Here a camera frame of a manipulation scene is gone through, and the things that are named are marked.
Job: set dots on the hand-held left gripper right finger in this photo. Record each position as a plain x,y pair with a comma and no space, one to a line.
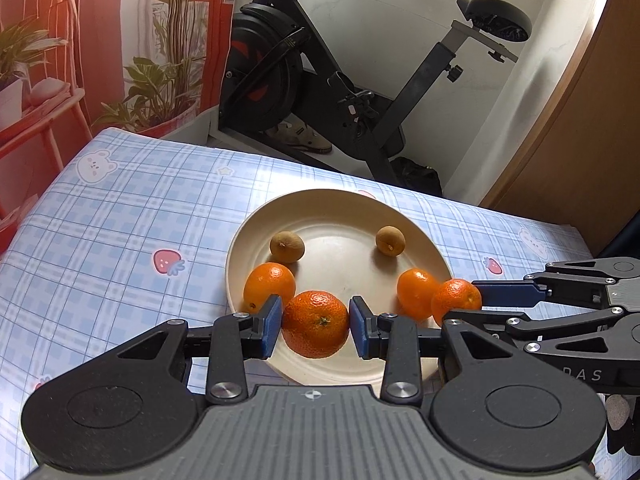
359,330

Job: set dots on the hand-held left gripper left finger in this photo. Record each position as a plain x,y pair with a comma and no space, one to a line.
272,327

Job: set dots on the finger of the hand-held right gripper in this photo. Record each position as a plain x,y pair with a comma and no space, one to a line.
480,317
510,292

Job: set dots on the small orange tangerine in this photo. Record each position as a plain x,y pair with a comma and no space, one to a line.
456,297
415,292
267,280

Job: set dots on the large orange tangerine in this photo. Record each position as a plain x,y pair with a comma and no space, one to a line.
315,325

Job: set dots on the cream round plate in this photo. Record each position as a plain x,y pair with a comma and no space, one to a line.
340,260

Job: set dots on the brown kiwi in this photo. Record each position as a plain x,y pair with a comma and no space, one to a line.
390,240
287,246

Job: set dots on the black bag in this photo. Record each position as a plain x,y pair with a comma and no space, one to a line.
417,175

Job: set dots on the blue plaid tablecloth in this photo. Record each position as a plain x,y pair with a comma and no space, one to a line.
125,220

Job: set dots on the beige sandal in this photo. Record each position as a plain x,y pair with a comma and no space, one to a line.
300,137

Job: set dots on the black exercise bike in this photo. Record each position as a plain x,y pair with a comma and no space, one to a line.
300,85

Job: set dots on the red room wall poster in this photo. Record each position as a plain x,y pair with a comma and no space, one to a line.
110,50

